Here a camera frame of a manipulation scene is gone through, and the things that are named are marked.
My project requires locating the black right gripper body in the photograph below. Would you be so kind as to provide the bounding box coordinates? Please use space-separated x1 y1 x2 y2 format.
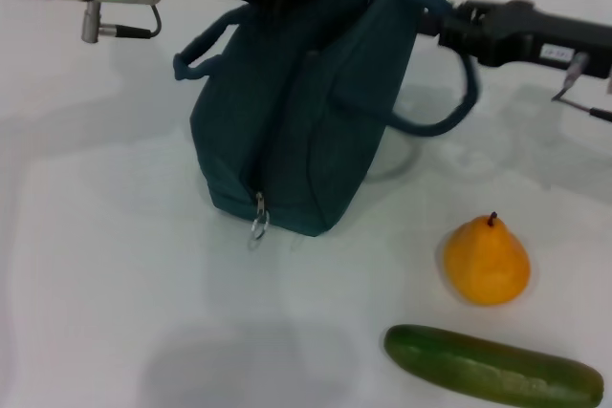
474 0 612 80

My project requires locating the dark blue fabric bag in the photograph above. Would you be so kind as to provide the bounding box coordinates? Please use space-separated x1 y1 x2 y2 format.
172 0 482 252

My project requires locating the green cucumber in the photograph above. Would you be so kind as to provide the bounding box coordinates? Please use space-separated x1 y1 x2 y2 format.
383 324 606 408

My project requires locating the orange pear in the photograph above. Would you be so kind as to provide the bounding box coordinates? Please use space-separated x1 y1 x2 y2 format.
443 210 531 307

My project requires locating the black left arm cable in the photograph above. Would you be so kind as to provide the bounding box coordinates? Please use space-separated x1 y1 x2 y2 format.
79 0 163 45

